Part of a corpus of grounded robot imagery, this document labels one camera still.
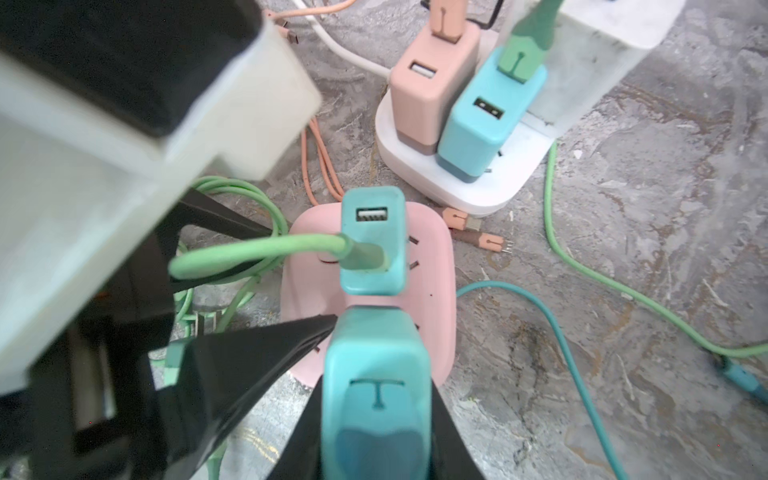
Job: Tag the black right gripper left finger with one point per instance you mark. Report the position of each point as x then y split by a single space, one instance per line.
221 378

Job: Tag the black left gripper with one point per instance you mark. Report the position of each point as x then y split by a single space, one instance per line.
91 409

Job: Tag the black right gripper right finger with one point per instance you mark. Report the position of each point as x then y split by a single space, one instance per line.
301 459

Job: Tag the teal USB charger plug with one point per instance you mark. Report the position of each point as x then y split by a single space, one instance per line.
376 398

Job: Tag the green USB charger plug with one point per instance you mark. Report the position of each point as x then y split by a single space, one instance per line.
377 216

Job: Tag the pink power strip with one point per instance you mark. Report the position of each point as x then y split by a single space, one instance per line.
311 286

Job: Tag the pink USB charger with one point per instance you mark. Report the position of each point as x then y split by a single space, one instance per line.
425 83

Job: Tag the teal USB charger on white strip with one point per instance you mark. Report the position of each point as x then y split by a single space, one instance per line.
483 118

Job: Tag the white power strip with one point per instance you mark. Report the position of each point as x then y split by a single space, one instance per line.
508 172

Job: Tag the white large adapter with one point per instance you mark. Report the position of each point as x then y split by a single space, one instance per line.
596 44

